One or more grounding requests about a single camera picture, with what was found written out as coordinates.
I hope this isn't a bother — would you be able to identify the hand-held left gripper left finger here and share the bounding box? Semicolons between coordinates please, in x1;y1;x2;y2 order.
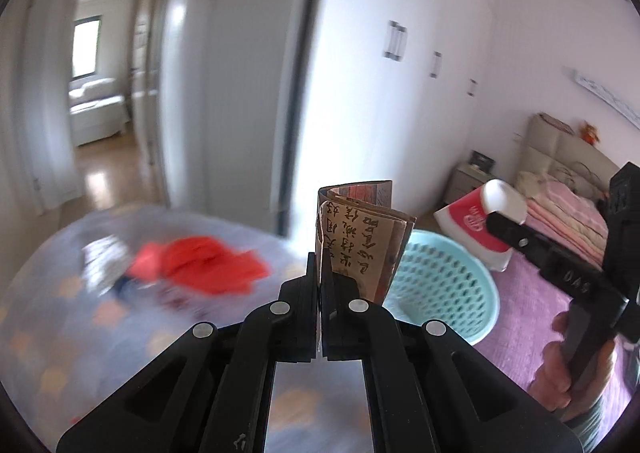
56;252;321;453

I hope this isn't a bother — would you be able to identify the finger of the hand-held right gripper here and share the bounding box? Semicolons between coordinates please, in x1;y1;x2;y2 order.
486;210;610;295

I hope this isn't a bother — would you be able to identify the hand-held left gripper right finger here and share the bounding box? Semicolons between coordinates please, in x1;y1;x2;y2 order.
321;253;585;453

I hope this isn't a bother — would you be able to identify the red and white packet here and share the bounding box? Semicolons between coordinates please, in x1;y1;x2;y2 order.
434;179;528;273

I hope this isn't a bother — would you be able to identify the brown paper packet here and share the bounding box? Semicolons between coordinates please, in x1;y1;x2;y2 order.
316;179;417;308

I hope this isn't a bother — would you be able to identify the teal plastic basket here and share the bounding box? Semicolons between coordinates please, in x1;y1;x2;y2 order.
382;229;501;347

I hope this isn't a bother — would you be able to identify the person's right forearm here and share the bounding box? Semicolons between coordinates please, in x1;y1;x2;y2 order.
560;373;636;453

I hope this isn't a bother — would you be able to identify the person's right hand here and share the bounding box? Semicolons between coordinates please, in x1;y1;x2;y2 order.
530;310;619;413

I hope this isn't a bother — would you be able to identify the pink striped blanket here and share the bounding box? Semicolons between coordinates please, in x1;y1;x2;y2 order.
524;180;612;280

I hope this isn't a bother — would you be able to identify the beige pillow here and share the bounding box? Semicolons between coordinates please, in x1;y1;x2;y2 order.
516;170;557;198

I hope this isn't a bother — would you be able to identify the purple bed sheet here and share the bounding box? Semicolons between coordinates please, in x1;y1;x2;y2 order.
390;238;636;414

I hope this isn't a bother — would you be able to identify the white nightstand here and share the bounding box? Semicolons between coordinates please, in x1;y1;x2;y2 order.
444;163;497;215

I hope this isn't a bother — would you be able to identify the beige padded headboard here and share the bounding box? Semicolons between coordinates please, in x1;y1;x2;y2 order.
515;112;622;196

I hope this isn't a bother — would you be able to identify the orange cloth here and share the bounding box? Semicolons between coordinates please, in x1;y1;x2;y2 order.
127;235;273;297

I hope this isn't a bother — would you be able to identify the dark box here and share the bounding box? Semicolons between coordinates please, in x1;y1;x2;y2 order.
469;150;497;172

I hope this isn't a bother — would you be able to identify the lavender printed blanket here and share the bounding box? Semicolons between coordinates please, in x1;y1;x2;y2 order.
0;206;373;453

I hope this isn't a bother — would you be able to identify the white patterned cloth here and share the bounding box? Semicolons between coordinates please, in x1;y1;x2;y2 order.
81;237;147;295

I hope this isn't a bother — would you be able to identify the white wardrobe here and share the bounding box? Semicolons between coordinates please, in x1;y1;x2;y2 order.
295;0;501;234

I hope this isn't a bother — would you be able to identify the white sliding door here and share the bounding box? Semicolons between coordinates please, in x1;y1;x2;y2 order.
160;0;331;236

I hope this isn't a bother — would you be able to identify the white sofa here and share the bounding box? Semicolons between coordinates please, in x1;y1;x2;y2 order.
68;77;129;148

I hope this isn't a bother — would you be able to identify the window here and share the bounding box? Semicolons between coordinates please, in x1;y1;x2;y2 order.
71;17;102;80

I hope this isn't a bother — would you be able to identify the long wall picture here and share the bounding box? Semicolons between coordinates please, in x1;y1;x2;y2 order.
572;68;640;128

